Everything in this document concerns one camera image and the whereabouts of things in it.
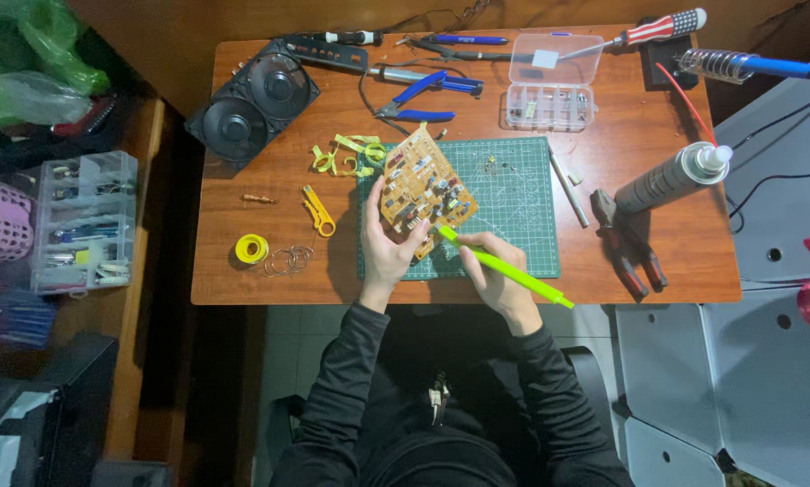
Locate grey spray can red straw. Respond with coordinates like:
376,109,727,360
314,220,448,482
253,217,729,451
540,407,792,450
614,61,735,216

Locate coiled thin wire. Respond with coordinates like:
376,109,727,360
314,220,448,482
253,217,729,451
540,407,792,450
263,244,315,277

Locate blue-handled soldering iron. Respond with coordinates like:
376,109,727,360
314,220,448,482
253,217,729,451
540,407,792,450
674,48,810,87

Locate blue-handled side cutters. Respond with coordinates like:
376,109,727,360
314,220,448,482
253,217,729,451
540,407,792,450
374,70,486,124

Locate silver metal tube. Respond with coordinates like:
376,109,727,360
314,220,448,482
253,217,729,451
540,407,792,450
548,149,590,230

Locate flag-patterned screwdriver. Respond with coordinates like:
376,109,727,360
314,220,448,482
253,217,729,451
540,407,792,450
558,7,708,63

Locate green plastic bag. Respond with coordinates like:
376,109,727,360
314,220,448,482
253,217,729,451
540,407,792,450
0,0,112,131

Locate grey plastic cabinet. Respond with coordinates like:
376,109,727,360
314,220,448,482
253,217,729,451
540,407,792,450
613,53,810,487

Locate tan printed circuit board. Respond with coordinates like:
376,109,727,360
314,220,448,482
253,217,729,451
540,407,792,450
380,122,479,262

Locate black tweezers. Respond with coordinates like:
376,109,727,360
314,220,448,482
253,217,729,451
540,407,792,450
400,37,536,64

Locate blue pen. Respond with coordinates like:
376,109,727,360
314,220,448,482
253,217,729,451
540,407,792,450
424,33,511,47

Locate blue packets heap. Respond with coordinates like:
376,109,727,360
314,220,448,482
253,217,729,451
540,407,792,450
0,276,57,350

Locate black perforated metal bracket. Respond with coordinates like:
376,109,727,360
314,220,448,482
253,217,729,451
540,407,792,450
282,34,371,73

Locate black soldering iron stand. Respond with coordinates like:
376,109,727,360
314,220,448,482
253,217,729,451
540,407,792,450
638,16,701,91

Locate person's black-clothed body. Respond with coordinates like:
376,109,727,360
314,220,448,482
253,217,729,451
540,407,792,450
351,304,555,487

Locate green cutting mat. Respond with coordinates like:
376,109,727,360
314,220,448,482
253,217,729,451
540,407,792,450
356,137,562,281

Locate clear plastic component box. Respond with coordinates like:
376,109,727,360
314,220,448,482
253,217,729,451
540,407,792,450
504,32,605,133

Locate wooden side shelf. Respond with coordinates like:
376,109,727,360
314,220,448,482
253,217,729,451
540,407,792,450
0,95,176,468

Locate clear drawer organizer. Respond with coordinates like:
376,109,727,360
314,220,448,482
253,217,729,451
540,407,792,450
30,150,139,299

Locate black cable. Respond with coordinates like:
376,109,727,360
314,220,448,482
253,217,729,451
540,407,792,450
725,84,810,235

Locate yellow wire stripper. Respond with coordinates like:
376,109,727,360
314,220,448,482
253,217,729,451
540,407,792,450
301,184,337,239

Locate yellow solder spool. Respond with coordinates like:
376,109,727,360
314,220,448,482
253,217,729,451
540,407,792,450
235,233,271,266

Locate yellow tape scraps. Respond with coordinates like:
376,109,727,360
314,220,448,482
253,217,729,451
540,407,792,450
310,133,387,179

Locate black twin speaker panel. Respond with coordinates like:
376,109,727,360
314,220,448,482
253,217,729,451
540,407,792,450
184,38,322,170

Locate lime green desoldering pump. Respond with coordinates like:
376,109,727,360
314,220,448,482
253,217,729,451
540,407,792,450
437,225,575,311

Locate black and white printer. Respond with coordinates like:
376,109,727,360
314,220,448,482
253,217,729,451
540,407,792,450
0,333,120,487

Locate person's left hand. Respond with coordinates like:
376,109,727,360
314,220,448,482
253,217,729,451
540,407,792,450
359,175,433,313

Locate person's right hand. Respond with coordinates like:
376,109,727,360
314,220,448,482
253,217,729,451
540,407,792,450
456,232,545,337

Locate black and white screwdriver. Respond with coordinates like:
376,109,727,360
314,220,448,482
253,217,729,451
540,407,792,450
290,29,384,47

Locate red and black pliers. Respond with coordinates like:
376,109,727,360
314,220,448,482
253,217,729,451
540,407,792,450
589,188,669,301

